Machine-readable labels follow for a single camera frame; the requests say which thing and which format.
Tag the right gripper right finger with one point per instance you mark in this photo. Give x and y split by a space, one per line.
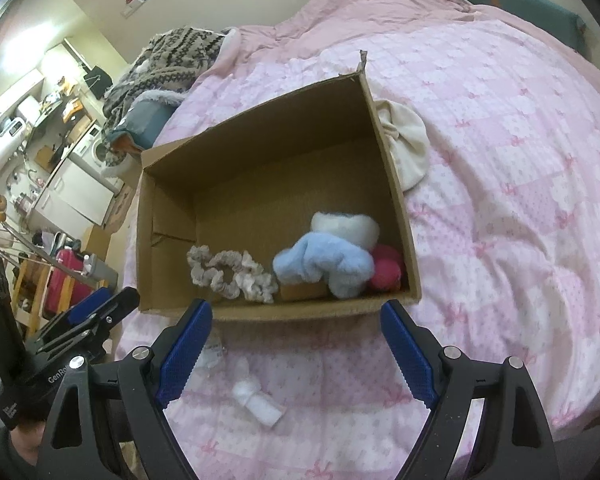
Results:
513 439

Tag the beige scrunchie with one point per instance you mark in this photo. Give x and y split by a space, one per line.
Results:
231 274

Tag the light blue fluffy sock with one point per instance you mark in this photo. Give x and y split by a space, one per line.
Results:
322 257

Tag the brown doormat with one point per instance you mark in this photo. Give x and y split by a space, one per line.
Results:
118 209

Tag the cream beanie hat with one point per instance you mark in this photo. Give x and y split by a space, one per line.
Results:
406 135

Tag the teal headboard cushion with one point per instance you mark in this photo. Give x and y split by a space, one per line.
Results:
561 23

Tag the pink round puff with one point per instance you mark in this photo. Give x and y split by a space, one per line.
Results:
389 269

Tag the small white sock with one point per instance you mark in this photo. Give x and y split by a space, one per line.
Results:
248 393

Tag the wall switch with red item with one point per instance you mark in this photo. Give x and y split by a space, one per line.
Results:
131 6

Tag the white kitchen appliance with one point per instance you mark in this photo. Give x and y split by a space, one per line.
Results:
11 138

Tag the grey patterned knit blanket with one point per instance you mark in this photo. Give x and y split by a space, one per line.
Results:
171 61

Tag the open cardboard box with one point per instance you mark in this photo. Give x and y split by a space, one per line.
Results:
253 183

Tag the white washing machine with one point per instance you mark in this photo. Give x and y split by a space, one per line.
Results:
89 154

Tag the white blue fluffy sock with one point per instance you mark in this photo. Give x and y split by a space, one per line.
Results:
357 229

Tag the person's left hand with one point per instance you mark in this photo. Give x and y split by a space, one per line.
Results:
26 439

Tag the black hanging bag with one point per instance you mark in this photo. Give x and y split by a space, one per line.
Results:
97 81

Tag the teal fur-trimmed jacket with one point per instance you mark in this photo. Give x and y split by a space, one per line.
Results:
143 122

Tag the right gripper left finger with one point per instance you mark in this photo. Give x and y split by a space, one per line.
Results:
80 439

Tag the red suitcase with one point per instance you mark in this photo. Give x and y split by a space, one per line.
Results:
59 281

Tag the wooden chair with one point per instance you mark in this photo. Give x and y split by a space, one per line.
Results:
33 266

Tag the pink quilted bed cover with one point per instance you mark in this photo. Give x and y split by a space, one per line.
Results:
506 225

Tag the white kitchen cabinet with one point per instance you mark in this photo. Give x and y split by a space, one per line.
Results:
72 201

